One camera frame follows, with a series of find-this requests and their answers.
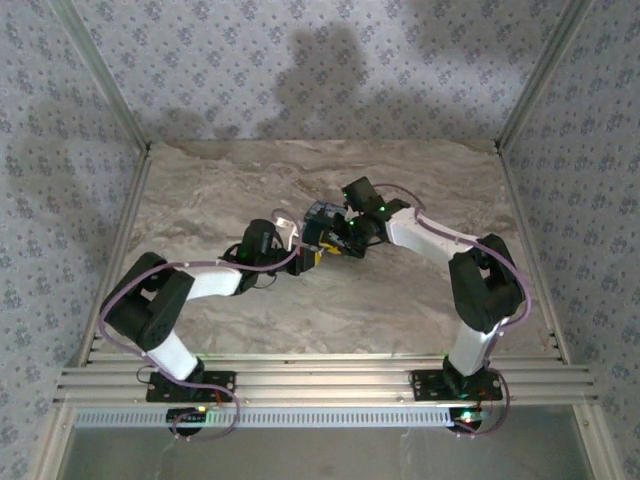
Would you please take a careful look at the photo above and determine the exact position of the left controller board green light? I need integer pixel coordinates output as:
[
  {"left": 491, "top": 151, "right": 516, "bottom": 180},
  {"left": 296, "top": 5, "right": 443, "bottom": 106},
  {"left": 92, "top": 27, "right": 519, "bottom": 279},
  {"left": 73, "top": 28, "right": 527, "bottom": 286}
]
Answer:
[{"left": 167, "top": 407, "right": 211, "bottom": 424}]

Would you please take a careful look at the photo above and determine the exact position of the controller board green light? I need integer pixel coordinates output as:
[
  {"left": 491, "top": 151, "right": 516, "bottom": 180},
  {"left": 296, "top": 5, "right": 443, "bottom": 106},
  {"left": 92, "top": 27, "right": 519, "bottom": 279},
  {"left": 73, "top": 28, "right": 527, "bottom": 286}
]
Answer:
[
  {"left": 167, "top": 407, "right": 211, "bottom": 424},
  {"left": 449, "top": 407, "right": 494, "bottom": 426}
]

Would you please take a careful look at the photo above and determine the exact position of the right controller board green light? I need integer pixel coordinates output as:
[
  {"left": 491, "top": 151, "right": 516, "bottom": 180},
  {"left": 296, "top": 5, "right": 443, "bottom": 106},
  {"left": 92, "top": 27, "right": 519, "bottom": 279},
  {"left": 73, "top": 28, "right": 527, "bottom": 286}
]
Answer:
[{"left": 449, "top": 407, "right": 494, "bottom": 426}]

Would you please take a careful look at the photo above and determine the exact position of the thin black cable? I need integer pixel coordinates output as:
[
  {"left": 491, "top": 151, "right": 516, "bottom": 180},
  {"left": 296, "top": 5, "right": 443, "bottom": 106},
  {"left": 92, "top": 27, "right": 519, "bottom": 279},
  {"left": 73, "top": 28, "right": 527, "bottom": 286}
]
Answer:
[{"left": 219, "top": 243, "right": 279, "bottom": 292}]

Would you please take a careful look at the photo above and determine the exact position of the aluminium frame beam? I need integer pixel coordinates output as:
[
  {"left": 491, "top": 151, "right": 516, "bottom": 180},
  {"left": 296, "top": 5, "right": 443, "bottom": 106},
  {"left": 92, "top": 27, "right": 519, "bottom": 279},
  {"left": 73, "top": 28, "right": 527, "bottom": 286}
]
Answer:
[{"left": 52, "top": 355, "right": 599, "bottom": 404}]

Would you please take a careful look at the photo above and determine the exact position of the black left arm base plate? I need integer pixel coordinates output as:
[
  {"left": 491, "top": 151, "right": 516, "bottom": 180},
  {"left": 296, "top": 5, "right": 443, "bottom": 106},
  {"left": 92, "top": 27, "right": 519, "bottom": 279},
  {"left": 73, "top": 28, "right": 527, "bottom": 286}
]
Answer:
[{"left": 145, "top": 370, "right": 237, "bottom": 403}]

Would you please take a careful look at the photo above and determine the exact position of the slotted grey cable duct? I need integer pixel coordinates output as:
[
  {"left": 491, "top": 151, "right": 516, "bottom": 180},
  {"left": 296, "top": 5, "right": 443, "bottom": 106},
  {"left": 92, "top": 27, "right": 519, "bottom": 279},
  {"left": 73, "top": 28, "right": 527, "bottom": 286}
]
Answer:
[{"left": 73, "top": 407, "right": 459, "bottom": 430}]

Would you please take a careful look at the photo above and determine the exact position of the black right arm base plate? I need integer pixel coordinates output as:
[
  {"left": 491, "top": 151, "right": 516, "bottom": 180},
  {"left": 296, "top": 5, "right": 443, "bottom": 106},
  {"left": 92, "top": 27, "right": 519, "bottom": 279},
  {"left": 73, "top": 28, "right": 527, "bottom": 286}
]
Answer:
[{"left": 409, "top": 369, "right": 504, "bottom": 401}]

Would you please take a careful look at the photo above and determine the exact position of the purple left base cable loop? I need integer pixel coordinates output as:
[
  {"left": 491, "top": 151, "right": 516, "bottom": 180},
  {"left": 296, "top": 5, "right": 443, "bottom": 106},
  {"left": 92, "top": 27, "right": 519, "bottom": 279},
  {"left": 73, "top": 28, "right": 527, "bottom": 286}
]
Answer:
[{"left": 168, "top": 378, "right": 242, "bottom": 444}]

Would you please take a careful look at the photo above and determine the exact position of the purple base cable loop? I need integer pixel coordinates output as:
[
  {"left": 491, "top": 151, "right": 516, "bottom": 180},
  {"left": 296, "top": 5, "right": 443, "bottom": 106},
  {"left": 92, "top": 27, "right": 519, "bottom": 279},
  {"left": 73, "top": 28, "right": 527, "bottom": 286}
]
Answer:
[
  {"left": 452, "top": 374, "right": 511, "bottom": 442},
  {"left": 168, "top": 378, "right": 242, "bottom": 444}
]

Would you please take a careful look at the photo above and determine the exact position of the aluminium corner post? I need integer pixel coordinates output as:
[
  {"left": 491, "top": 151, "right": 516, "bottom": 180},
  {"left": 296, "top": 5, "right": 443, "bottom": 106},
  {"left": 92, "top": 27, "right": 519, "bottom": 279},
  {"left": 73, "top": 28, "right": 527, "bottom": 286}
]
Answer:
[
  {"left": 493, "top": 0, "right": 599, "bottom": 154},
  {"left": 48, "top": 0, "right": 154, "bottom": 154}
]

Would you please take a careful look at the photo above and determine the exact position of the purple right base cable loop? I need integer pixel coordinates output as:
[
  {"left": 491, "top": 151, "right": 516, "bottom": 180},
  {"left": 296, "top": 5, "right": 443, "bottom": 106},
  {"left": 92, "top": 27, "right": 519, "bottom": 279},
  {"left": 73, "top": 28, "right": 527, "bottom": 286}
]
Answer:
[{"left": 452, "top": 374, "right": 511, "bottom": 442}]

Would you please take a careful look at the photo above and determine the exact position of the aluminium frame leg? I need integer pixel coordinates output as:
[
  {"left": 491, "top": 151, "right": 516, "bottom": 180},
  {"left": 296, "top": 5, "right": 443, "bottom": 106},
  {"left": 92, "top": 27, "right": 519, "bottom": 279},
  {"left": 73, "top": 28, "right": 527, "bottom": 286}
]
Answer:
[
  {"left": 29, "top": 403, "right": 77, "bottom": 480},
  {"left": 573, "top": 403, "right": 617, "bottom": 480}
]

